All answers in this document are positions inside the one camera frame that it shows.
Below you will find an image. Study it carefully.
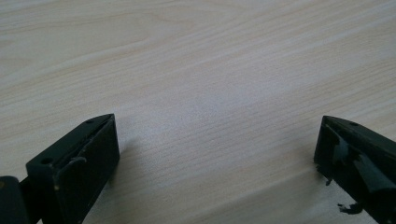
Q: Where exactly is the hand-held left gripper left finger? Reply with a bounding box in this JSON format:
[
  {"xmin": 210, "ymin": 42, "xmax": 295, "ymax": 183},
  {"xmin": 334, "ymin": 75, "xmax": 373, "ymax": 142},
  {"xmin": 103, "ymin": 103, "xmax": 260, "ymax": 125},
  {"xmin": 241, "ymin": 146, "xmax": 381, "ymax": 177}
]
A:
[{"xmin": 25, "ymin": 113, "xmax": 120, "ymax": 224}]

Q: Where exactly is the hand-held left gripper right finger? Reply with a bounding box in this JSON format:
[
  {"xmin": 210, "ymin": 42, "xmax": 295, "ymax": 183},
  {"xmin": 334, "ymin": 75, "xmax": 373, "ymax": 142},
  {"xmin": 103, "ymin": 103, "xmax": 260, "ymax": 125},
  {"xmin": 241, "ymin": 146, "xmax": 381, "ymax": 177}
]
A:
[{"xmin": 313, "ymin": 115, "xmax": 396, "ymax": 224}]

